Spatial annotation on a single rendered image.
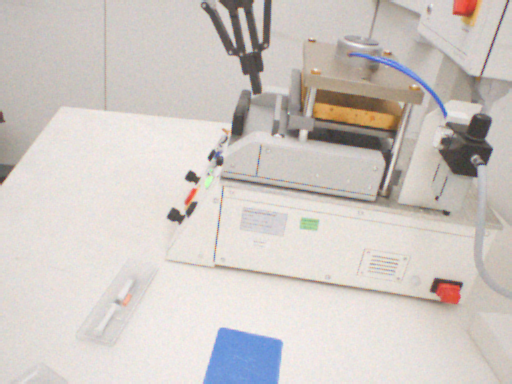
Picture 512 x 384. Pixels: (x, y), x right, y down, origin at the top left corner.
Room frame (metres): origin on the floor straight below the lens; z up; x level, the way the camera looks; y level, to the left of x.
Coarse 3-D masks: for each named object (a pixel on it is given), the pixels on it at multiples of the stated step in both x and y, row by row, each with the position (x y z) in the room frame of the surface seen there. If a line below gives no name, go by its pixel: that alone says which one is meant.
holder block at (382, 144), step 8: (320, 128) 0.86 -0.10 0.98; (328, 128) 0.86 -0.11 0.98; (296, 136) 0.79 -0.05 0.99; (312, 136) 0.77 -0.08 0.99; (320, 136) 0.82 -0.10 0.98; (328, 136) 0.82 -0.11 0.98; (336, 136) 0.79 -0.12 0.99; (344, 136) 0.80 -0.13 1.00; (352, 136) 0.80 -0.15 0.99; (360, 136) 0.85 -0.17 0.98; (368, 136) 0.86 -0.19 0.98; (344, 144) 0.76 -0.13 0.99; (352, 144) 0.77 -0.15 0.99; (360, 144) 0.77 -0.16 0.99; (368, 144) 0.82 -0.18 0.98; (376, 144) 0.82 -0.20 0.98; (384, 144) 0.79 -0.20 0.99; (384, 152) 0.76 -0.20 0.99; (384, 160) 0.76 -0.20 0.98
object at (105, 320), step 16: (128, 272) 0.62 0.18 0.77; (144, 272) 0.62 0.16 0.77; (112, 288) 0.57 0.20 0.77; (128, 288) 0.58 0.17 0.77; (144, 288) 0.59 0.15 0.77; (96, 304) 0.53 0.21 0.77; (112, 304) 0.54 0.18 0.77; (128, 304) 0.55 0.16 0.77; (96, 320) 0.50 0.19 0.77; (112, 320) 0.51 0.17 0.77; (96, 336) 0.47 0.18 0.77; (112, 336) 0.48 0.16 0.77
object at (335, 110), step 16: (304, 96) 0.78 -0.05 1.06; (320, 96) 0.79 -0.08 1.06; (336, 96) 0.81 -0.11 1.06; (352, 96) 0.83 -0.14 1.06; (320, 112) 0.76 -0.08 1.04; (336, 112) 0.76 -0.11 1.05; (352, 112) 0.76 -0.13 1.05; (368, 112) 0.76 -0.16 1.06; (384, 112) 0.76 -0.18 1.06; (400, 112) 0.78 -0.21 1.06; (336, 128) 0.76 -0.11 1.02; (352, 128) 0.76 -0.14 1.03; (368, 128) 0.76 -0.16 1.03; (384, 128) 0.76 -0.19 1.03
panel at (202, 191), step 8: (224, 128) 0.98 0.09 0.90; (224, 152) 0.84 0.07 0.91; (200, 176) 0.97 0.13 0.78; (216, 176) 0.74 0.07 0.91; (200, 184) 0.87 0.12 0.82; (200, 192) 0.79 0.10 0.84; (208, 192) 0.71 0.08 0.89; (192, 200) 0.83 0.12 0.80; (200, 200) 0.73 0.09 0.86; (184, 208) 0.85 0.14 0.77; (192, 216) 0.71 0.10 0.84; (184, 224) 0.72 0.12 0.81; (176, 232) 0.75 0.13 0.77; (168, 248) 0.71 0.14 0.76
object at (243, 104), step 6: (246, 90) 0.92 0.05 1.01; (240, 96) 0.88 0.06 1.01; (246, 96) 0.88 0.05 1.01; (240, 102) 0.84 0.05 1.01; (246, 102) 0.85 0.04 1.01; (240, 108) 0.81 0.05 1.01; (246, 108) 0.83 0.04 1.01; (234, 114) 0.79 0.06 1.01; (240, 114) 0.79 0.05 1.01; (246, 114) 0.84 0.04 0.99; (234, 120) 0.78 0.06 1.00; (240, 120) 0.78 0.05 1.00; (234, 126) 0.78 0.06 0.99; (240, 126) 0.78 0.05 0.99; (234, 132) 0.78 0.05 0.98; (240, 132) 0.78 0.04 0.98
